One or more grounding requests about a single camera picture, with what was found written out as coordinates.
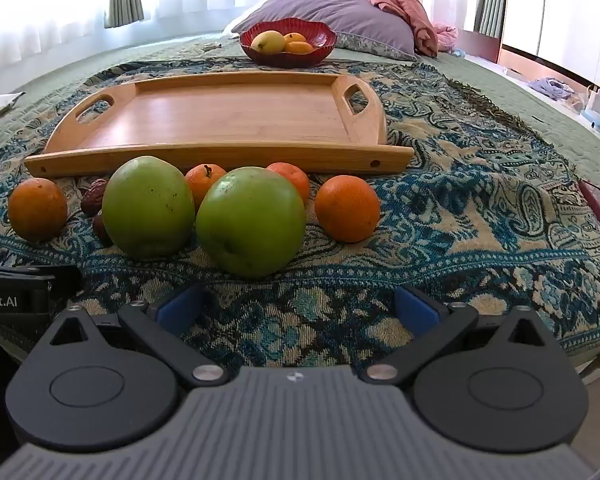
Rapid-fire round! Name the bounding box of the wooden tray with handles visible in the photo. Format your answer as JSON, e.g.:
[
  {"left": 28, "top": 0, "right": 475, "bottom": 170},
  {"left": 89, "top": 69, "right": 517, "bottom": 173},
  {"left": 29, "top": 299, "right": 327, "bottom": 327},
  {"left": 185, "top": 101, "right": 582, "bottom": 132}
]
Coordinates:
[{"left": 24, "top": 71, "right": 415, "bottom": 178}]

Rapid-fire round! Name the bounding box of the lavender cloth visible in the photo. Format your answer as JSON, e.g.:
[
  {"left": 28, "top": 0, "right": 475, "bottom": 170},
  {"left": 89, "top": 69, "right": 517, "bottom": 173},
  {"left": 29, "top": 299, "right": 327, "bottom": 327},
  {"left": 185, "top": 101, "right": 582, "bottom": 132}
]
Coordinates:
[{"left": 530, "top": 77, "right": 577, "bottom": 102}]

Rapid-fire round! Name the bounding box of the green quilted bedspread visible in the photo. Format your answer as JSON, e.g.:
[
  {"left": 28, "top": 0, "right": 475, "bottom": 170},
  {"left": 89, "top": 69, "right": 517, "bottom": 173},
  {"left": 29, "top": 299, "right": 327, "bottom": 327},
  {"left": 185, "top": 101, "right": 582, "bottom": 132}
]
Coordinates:
[{"left": 0, "top": 30, "right": 600, "bottom": 221}]

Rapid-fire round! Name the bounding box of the white wardrobe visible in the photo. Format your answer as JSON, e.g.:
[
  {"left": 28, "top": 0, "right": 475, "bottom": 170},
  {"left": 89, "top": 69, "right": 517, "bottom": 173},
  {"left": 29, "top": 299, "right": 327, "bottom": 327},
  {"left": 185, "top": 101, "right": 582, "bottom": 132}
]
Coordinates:
[{"left": 500, "top": 0, "right": 600, "bottom": 92}]

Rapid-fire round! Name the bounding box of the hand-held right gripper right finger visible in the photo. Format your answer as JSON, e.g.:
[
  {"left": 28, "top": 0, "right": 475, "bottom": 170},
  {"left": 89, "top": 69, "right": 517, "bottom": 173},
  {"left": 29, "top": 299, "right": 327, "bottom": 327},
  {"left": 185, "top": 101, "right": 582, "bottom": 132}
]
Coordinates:
[{"left": 360, "top": 284, "right": 553, "bottom": 386}]

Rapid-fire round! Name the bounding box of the small tangerine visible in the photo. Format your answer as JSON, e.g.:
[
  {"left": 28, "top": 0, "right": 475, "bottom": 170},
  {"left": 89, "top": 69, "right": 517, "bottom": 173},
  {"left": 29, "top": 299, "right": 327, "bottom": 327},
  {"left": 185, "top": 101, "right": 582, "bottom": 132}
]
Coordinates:
[
  {"left": 185, "top": 163, "right": 228, "bottom": 213},
  {"left": 265, "top": 162, "right": 311, "bottom": 206}
]

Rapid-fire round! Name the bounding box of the purple pillow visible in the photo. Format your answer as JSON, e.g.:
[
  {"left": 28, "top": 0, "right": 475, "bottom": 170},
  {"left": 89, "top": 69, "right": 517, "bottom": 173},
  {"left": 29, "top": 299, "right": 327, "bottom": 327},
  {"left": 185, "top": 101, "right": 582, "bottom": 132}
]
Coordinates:
[{"left": 230, "top": 0, "right": 418, "bottom": 61}]

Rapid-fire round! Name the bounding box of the brown headboard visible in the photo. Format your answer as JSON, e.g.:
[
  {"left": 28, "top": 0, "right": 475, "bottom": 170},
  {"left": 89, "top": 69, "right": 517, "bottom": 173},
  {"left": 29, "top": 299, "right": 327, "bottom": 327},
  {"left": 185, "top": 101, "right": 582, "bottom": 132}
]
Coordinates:
[{"left": 455, "top": 27, "right": 501, "bottom": 64}]

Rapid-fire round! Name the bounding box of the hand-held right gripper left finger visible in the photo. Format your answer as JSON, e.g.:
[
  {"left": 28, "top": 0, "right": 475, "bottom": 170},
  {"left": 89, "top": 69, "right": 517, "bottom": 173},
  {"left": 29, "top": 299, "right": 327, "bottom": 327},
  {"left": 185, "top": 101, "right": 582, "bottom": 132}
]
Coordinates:
[{"left": 47, "top": 282, "right": 231, "bottom": 388}]

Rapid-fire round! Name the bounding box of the white sheer curtain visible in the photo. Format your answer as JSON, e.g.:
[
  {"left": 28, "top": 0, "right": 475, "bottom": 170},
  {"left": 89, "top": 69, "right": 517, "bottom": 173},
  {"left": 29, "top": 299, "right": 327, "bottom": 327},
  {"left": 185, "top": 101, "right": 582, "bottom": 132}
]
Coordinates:
[{"left": 0, "top": 0, "right": 487, "bottom": 82}]

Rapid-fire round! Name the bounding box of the red date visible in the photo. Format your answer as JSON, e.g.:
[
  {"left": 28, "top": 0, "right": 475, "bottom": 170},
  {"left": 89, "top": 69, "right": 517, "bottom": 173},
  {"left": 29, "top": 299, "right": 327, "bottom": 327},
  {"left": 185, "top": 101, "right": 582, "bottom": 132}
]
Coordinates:
[{"left": 80, "top": 178, "right": 112, "bottom": 217}]

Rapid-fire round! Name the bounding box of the pink crumpled cloth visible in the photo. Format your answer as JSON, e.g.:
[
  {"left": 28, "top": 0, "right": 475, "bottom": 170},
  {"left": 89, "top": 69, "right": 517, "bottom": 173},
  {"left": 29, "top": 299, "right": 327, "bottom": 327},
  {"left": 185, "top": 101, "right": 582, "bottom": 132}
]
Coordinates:
[{"left": 432, "top": 22, "right": 459, "bottom": 52}]

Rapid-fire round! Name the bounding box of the bright large orange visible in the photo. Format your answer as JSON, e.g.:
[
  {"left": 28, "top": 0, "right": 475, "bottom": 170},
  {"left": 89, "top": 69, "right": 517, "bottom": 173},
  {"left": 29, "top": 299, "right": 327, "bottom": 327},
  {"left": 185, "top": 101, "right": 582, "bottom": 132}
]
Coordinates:
[{"left": 314, "top": 175, "right": 381, "bottom": 244}]

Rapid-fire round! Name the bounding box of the blue patterned blanket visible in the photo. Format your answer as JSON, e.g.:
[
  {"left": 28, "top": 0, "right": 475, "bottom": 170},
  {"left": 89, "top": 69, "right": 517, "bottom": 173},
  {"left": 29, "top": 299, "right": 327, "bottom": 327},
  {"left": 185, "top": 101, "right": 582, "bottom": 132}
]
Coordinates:
[{"left": 0, "top": 57, "right": 600, "bottom": 376}]

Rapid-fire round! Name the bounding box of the yellow mango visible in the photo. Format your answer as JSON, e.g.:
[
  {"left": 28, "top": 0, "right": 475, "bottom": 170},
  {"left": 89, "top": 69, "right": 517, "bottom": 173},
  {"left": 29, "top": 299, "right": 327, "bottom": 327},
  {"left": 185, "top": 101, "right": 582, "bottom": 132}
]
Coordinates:
[{"left": 250, "top": 30, "right": 286, "bottom": 54}]

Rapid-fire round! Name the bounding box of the green apple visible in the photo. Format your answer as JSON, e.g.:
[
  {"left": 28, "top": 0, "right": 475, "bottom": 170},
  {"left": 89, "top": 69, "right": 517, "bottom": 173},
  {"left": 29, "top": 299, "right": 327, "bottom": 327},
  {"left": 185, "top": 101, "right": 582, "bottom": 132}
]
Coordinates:
[
  {"left": 102, "top": 156, "right": 196, "bottom": 260},
  {"left": 195, "top": 166, "right": 306, "bottom": 279}
]

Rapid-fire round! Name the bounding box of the pink quilt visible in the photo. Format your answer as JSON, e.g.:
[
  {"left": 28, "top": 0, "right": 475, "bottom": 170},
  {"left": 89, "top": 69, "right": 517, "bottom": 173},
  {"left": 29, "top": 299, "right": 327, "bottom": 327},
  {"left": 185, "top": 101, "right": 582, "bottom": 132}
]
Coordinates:
[{"left": 352, "top": 0, "right": 438, "bottom": 58}]

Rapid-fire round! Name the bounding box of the white crumpled cloth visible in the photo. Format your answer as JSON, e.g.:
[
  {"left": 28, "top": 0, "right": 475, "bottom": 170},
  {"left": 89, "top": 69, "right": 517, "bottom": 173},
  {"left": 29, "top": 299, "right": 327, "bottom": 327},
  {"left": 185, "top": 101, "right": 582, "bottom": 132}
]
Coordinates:
[{"left": 0, "top": 91, "right": 26, "bottom": 129}]

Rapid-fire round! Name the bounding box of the wooden bedside cabinet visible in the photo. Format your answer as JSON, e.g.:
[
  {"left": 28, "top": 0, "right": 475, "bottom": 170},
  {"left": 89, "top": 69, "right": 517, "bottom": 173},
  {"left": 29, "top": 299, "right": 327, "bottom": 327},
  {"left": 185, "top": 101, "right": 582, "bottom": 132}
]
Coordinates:
[{"left": 497, "top": 45, "right": 551, "bottom": 81}]

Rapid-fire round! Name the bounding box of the dull large orange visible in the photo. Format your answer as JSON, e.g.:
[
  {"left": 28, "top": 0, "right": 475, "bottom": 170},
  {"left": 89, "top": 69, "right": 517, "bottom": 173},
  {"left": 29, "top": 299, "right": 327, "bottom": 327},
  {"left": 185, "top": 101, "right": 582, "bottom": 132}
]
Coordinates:
[{"left": 7, "top": 178, "right": 69, "bottom": 243}]

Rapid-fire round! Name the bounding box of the red scalloped bowl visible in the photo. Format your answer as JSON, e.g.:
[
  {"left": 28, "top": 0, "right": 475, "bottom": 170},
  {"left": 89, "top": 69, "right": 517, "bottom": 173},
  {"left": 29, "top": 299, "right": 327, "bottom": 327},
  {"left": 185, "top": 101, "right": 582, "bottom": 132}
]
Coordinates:
[{"left": 239, "top": 17, "right": 337, "bottom": 68}]

